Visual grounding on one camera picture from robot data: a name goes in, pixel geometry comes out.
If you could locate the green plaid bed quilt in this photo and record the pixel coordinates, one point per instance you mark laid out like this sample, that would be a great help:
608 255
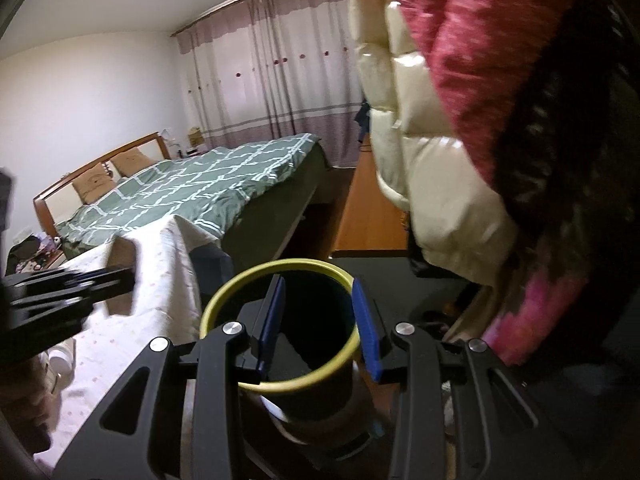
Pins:
209 190

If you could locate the pink white curtain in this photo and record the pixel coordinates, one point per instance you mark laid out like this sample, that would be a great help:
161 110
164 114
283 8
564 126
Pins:
259 70

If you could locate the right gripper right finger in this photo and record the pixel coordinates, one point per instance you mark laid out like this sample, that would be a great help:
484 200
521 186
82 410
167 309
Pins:
460 412

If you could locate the white pill bottle red label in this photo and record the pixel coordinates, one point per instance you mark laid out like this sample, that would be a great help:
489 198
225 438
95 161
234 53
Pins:
62 357

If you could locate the cream puffer jacket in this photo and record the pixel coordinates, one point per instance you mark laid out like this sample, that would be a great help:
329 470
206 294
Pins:
458 223

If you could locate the brown pillow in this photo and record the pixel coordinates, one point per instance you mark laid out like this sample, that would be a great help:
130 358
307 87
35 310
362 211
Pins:
130 162
93 184

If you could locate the left brown pillow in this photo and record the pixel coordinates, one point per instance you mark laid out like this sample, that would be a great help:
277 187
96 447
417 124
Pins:
93 184

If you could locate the pile of clothes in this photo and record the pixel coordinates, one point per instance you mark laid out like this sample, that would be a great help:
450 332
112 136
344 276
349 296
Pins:
363 120

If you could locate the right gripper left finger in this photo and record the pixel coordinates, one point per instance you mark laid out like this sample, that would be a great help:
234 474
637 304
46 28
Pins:
135 431

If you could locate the yellow box on nightstand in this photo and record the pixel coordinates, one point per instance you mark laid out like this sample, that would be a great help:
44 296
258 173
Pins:
196 137

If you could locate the wooden desk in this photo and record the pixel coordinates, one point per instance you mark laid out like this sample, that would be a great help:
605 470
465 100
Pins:
370 225

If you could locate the black bag on cabinet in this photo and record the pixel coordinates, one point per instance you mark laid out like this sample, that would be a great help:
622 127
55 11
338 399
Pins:
21 252

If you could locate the right brown pillow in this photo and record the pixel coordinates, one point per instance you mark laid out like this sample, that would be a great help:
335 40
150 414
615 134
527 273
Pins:
130 162

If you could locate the red dotted quilted jacket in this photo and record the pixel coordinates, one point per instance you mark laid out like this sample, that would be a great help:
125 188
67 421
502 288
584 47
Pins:
479 53

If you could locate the black bin yellow rim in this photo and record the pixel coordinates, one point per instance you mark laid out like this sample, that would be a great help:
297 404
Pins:
302 336

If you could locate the white bedside cabinet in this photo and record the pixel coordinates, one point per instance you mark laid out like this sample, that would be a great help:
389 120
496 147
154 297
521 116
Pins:
42 262

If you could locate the white dotted table cloth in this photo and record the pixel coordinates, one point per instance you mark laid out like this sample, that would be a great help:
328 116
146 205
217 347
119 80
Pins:
165 302

